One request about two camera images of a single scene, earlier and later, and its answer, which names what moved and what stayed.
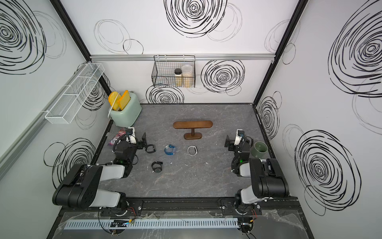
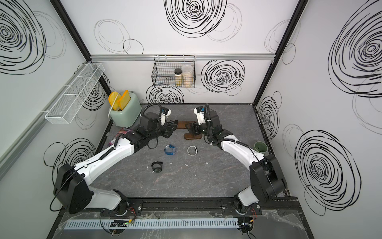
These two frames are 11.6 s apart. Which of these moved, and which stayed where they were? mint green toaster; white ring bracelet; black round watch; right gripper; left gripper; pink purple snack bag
Moved: left gripper; right gripper
Stayed: mint green toaster; white ring bracelet; pink purple snack bag; black round watch
